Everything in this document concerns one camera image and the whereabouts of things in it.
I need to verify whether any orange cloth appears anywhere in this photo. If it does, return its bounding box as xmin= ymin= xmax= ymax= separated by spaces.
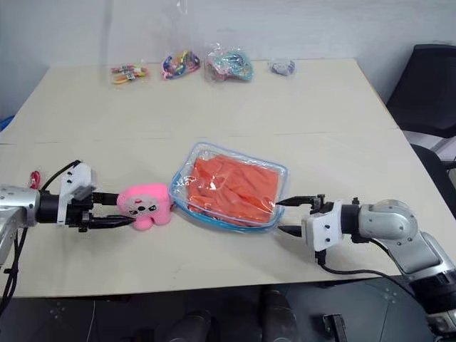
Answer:
xmin=186 ymin=155 xmax=281 ymax=226

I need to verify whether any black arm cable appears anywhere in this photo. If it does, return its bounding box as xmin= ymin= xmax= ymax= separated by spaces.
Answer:
xmin=0 ymin=160 xmax=82 ymax=311
xmin=314 ymin=237 xmax=420 ymax=299

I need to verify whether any clear plastic pouch blue trim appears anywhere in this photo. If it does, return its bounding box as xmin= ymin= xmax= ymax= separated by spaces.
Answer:
xmin=168 ymin=141 xmax=291 ymax=235

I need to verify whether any clear bag of colourful bands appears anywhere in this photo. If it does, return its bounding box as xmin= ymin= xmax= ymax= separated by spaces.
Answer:
xmin=160 ymin=49 xmax=201 ymax=82

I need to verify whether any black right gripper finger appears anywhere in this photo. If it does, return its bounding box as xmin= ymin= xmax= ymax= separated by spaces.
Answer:
xmin=278 ymin=224 xmax=305 ymax=239
xmin=275 ymin=195 xmax=312 ymax=209

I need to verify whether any dark rounded shape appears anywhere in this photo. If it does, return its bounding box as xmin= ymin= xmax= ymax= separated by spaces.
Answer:
xmin=261 ymin=287 xmax=299 ymax=342
xmin=165 ymin=309 xmax=215 ymax=342

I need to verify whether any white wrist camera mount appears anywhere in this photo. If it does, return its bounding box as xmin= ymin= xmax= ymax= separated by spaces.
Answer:
xmin=301 ymin=200 xmax=345 ymax=253
xmin=56 ymin=162 xmax=98 ymax=227

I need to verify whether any clear bag of colourful clips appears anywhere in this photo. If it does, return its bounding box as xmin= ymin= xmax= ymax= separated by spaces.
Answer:
xmin=108 ymin=61 xmax=152 ymax=88

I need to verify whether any pink plush toy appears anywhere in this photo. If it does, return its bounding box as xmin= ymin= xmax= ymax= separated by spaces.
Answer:
xmin=116 ymin=182 xmax=175 ymax=230

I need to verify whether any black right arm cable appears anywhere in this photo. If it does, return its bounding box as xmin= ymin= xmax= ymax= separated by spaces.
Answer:
xmin=314 ymin=237 xmax=420 ymax=299

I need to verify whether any clear bag of pastel rings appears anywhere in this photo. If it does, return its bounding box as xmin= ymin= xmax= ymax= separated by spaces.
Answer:
xmin=203 ymin=41 xmax=257 ymax=86

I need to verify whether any black office chair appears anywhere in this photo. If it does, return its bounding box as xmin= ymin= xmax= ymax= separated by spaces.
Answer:
xmin=385 ymin=43 xmax=456 ymax=195

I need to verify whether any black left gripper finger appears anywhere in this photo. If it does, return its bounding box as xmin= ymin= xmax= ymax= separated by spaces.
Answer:
xmin=92 ymin=192 xmax=121 ymax=206
xmin=87 ymin=212 xmax=138 ymax=231

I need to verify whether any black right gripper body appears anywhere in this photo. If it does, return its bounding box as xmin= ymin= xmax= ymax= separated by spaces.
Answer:
xmin=308 ymin=193 xmax=335 ymax=214

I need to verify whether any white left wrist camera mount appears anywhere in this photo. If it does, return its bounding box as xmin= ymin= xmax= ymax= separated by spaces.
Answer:
xmin=56 ymin=162 xmax=98 ymax=227

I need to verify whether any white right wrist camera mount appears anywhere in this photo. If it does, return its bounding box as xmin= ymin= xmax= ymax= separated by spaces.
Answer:
xmin=301 ymin=200 xmax=345 ymax=253

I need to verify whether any black rectangular bracket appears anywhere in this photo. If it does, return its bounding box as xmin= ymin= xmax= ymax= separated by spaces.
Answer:
xmin=321 ymin=313 xmax=349 ymax=342

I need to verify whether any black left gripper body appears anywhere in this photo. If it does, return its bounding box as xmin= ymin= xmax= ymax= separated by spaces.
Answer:
xmin=67 ymin=192 xmax=96 ymax=234

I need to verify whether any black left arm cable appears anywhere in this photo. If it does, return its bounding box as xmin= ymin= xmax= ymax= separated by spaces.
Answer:
xmin=0 ymin=160 xmax=82 ymax=311

